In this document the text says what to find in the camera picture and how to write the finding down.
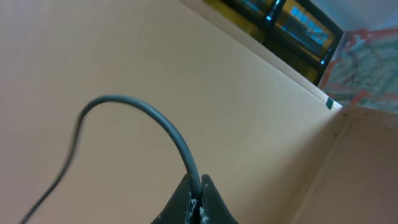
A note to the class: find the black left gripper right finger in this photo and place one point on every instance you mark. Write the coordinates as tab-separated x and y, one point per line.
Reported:
213	209

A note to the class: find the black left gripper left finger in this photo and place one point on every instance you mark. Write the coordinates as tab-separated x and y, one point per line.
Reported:
179	208

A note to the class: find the red green wall poster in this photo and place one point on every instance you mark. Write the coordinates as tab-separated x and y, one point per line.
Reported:
363	70

